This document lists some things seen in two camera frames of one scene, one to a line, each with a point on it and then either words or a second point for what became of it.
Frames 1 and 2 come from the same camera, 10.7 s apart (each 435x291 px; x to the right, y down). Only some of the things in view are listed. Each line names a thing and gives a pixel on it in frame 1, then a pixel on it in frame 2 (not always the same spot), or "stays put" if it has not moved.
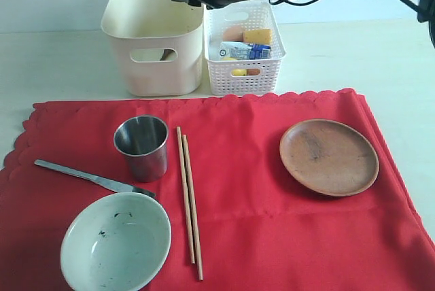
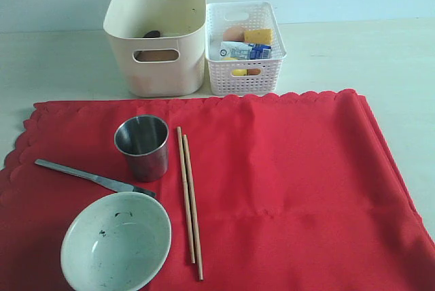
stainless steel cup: [144, 139] stays put
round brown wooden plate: [329, 157] -> [151, 56]
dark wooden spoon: [166, 53] -> [152, 34]
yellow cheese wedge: [257, 36] stays put
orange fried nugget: [253, 72] stays put
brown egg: [233, 34] stays put
